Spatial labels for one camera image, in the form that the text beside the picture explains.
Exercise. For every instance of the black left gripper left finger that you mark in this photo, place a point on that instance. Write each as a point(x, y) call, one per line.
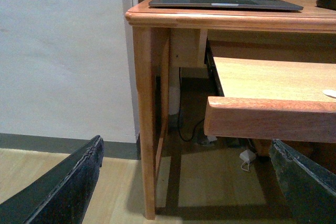
point(63, 194)

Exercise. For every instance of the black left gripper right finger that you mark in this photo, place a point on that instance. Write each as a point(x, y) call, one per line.
point(308, 188)

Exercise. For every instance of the dark grey wireless mouse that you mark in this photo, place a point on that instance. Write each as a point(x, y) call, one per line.
point(327, 4)

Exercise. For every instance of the white power adapter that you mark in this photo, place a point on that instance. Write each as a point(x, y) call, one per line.
point(248, 157)

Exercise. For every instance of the round white sticker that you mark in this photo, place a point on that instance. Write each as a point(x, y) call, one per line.
point(329, 93)

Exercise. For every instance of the wooden pull-out keyboard tray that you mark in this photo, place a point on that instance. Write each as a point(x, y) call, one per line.
point(269, 91)

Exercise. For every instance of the wooden desk with hutch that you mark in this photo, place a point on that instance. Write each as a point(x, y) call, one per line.
point(164, 38)

